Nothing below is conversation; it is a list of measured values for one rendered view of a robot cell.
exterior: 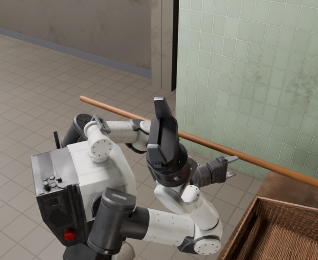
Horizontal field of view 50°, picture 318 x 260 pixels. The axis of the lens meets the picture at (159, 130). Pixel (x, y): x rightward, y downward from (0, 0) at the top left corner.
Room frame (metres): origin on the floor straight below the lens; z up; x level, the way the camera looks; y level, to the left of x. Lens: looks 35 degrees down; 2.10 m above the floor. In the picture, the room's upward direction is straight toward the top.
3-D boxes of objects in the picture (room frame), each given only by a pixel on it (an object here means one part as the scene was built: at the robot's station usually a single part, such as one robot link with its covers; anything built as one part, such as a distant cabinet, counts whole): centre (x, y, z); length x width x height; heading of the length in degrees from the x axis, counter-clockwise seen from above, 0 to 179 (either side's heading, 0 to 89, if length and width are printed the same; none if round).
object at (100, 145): (0.84, 0.19, 1.46); 0.10 x 0.07 x 0.09; 22
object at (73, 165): (0.82, 0.25, 1.26); 0.34 x 0.30 x 0.36; 22
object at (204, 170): (1.00, -0.20, 1.19); 0.12 x 0.10 x 0.13; 112
